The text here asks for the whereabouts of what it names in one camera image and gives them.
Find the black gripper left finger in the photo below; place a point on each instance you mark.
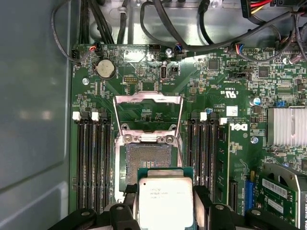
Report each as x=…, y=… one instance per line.
x=120, y=218

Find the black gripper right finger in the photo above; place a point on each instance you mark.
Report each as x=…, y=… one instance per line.
x=216, y=218

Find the silver green CPU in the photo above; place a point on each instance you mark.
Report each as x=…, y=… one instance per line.
x=165, y=203

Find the black expansion slot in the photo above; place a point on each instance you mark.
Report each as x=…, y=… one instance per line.
x=232, y=194

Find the blue expansion slot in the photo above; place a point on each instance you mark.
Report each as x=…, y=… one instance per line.
x=249, y=191

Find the RAM slot black clips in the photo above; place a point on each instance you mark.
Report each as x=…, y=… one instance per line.
x=190, y=155
x=90, y=155
x=108, y=155
x=209, y=155

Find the RAM slot white clips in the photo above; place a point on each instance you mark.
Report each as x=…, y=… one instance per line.
x=98, y=155
x=223, y=121
x=200, y=155
x=81, y=155

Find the CPU socket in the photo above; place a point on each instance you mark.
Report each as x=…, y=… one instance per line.
x=148, y=153

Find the green RAM stick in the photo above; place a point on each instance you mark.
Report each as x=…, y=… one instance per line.
x=221, y=163

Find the black graphics card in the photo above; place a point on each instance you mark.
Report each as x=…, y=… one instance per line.
x=275, y=198

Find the silver finned heatsink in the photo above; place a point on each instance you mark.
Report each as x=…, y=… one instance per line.
x=287, y=127

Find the green motherboard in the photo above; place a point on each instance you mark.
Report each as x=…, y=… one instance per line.
x=192, y=79

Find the black grey PC case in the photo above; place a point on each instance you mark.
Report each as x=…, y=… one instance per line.
x=31, y=107

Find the round coin battery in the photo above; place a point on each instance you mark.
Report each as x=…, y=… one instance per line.
x=105, y=69

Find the internal USB port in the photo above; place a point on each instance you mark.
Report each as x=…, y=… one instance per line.
x=163, y=72

